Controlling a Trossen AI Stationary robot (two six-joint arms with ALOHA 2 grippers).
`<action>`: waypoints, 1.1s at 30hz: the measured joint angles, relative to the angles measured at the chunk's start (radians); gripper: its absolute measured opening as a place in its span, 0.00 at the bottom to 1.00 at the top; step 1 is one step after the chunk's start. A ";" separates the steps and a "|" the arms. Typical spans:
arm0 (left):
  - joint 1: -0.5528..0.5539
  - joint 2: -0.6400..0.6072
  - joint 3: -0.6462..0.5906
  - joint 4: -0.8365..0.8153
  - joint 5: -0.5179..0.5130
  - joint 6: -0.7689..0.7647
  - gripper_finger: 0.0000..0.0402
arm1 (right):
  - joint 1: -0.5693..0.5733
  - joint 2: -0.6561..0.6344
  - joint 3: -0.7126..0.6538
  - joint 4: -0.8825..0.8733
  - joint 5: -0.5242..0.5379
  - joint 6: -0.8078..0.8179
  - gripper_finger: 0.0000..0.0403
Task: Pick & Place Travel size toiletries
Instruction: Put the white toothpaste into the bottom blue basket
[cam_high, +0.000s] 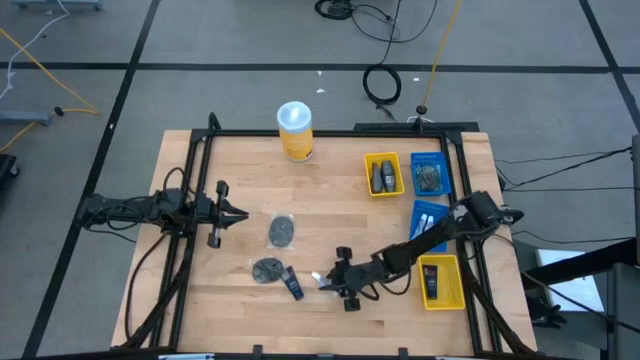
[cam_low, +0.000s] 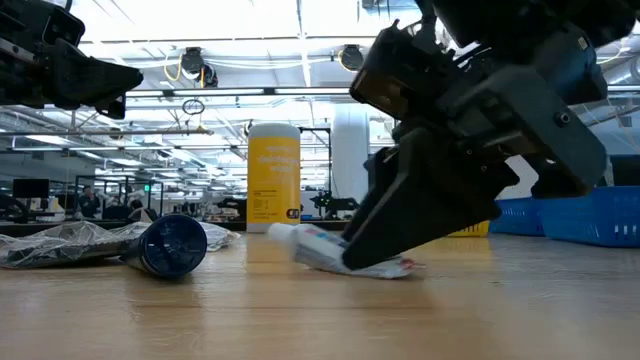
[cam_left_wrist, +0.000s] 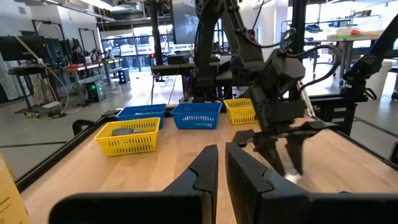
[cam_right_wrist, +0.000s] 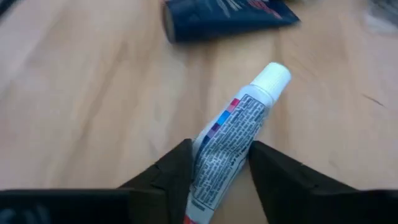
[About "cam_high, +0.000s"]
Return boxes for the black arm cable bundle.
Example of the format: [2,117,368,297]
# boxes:
[122,232,196,350]
[457,239,534,354]

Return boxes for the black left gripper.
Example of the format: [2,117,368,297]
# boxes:
[195,180,250,249]

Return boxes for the black left arm cable bundle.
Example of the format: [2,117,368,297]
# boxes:
[122,232,196,350]

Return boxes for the black floor object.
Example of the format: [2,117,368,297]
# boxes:
[0,153,20,191]

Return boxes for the white floor cable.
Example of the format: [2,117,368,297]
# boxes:
[0,0,71,101]

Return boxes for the black metal table frame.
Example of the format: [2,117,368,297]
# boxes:
[149,112,504,359]

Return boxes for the grey deodorant bottle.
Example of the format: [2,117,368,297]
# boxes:
[382,159,397,194]
[370,162,384,195]

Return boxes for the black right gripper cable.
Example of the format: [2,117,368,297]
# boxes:
[372,272,414,302]

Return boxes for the black metal beam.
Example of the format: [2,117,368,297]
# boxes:
[519,238,640,290]

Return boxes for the black flat plate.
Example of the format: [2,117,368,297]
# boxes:
[353,121,480,133]

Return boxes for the grey metal stand foot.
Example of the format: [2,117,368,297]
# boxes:
[0,110,51,126]
[12,0,104,12]

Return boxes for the thin black floor cables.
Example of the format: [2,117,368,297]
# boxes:
[494,145,634,194]

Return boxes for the grey metal cabinet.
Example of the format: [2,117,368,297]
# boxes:
[607,262,640,360]

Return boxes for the tangled black floor cable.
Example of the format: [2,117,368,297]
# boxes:
[313,0,439,45]

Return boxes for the white flat panel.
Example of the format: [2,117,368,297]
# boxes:
[534,248,606,314]

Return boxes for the yellow hanging cable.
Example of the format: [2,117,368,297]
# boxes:
[422,0,464,109]

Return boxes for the yellow plastic basket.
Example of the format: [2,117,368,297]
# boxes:
[363,151,405,198]
[418,253,466,312]

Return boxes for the yellow floor cable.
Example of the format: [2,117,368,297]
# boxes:
[0,27,99,154]

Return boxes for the orange juice bottle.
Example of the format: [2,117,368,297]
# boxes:
[276,100,315,163]

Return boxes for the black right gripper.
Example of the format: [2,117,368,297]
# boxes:
[319,245,391,312]

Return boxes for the blue plastic basket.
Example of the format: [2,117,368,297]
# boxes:
[408,199,451,254]
[409,151,452,197]

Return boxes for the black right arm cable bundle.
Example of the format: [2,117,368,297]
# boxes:
[457,239,534,354]

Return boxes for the dark blue cream tube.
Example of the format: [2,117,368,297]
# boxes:
[280,266,305,302]
[422,264,440,301]

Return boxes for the coiled black floor cable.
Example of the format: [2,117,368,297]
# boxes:
[362,63,403,107]

